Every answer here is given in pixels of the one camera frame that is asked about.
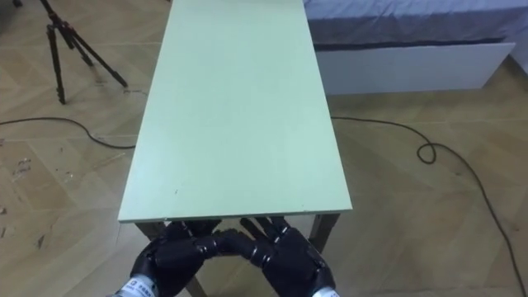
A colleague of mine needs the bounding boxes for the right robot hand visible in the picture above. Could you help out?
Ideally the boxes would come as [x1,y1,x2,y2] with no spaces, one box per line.
[213,216,337,297]

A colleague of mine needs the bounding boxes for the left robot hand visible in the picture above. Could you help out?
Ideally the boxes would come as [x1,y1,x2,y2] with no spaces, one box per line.
[130,219,224,297]

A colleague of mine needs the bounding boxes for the light green folding table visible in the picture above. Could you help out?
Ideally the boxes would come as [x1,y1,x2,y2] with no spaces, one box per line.
[117,0,354,297]

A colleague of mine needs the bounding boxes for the grey bed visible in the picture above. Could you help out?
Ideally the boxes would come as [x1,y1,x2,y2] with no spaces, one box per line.
[303,0,528,97]

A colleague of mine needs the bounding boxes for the black floor cable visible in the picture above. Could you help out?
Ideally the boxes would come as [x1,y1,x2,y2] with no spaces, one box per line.
[0,115,528,297]

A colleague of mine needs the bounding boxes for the black camera tripod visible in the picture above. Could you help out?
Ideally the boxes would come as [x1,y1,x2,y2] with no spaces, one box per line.
[39,0,130,106]

